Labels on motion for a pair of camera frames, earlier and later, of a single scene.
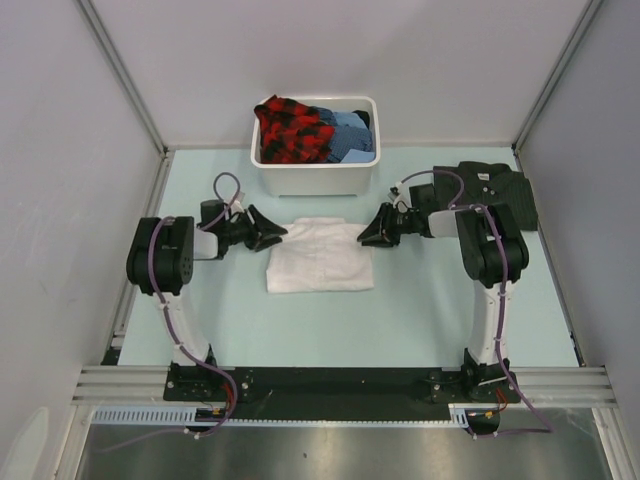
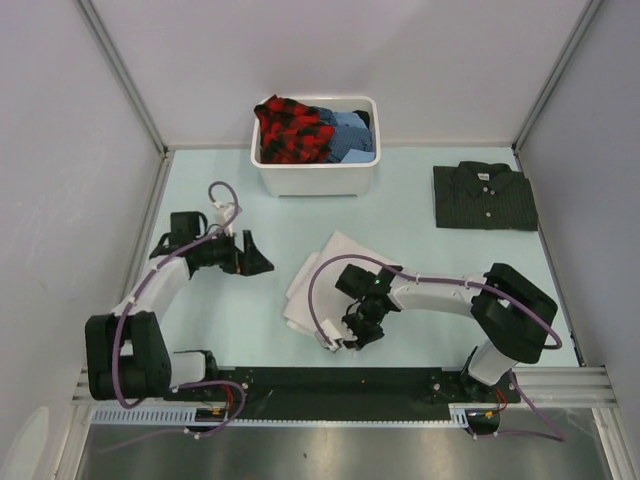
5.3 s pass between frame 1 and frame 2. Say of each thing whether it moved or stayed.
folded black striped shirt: stayed
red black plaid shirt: stayed
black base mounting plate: stayed
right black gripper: moved
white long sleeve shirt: moved
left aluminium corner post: stayed
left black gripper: moved
